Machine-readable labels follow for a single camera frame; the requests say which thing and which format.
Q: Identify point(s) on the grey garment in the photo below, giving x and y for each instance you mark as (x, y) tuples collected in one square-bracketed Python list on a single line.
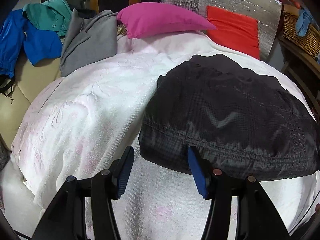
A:
[(88, 41)]

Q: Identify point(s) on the white fluffy bed blanket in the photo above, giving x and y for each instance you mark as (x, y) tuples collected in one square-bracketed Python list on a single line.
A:
[(80, 123)]

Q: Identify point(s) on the silver foil insulation sheet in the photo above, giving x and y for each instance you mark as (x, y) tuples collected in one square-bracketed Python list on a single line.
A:
[(266, 12)]

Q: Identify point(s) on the beige sofa cushion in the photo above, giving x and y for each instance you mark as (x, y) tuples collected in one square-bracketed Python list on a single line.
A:
[(30, 81)]

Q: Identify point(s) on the red pillow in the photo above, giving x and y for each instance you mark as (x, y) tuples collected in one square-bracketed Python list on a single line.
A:
[(235, 31)]

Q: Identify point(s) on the wooden shelf unit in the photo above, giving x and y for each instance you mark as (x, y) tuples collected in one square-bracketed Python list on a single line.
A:
[(303, 70)]

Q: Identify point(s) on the blue jacket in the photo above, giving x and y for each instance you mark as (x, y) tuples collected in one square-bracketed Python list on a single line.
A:
[(17, 32)]

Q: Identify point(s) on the teal jacket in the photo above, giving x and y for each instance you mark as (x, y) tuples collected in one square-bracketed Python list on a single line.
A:
[(51, 15)]

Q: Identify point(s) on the black quilted puffer jacket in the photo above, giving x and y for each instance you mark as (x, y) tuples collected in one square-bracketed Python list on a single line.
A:
[(241, 122)]

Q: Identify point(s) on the magenta pillow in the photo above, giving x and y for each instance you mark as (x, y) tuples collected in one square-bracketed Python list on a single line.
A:
[(150, 18)]

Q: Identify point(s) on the light blue cloth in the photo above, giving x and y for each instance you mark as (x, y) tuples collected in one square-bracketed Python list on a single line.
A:
[(305, 18)]

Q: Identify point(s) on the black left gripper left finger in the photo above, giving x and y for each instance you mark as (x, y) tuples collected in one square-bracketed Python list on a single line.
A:
[(65, 216)]

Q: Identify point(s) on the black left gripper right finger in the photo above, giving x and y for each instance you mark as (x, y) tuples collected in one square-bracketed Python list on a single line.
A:
[(239, 209)]

